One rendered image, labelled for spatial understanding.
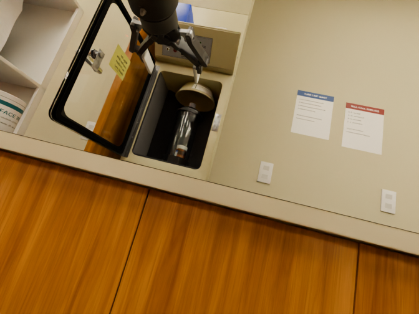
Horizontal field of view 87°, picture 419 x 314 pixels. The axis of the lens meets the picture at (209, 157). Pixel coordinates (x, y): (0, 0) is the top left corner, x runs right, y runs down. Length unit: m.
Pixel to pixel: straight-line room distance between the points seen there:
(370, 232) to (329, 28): 1.46
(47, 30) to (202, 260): 1.85
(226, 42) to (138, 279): 0.78
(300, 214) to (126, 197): 0.37
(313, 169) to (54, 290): 1.16
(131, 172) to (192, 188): 0.13
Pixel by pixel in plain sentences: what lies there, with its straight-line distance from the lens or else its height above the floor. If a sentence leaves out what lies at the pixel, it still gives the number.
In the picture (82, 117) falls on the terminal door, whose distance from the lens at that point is 0.68.
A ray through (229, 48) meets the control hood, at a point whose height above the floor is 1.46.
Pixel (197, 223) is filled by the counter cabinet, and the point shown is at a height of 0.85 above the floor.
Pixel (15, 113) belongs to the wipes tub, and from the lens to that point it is 1.02.
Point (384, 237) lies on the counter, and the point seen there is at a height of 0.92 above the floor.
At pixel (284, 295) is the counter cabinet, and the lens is 0.52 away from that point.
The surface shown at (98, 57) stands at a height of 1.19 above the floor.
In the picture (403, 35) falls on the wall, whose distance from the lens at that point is 1.99.
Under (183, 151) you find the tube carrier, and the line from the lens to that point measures 0.83.
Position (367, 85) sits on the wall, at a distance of 1.66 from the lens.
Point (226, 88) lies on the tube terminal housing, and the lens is 0.90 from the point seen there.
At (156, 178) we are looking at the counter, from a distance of 0.48.
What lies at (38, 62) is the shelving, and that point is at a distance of 1.92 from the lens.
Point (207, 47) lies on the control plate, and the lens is 0.92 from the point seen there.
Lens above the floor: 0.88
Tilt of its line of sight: 14 degrees up
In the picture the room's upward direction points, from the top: 15 degrees clockwise
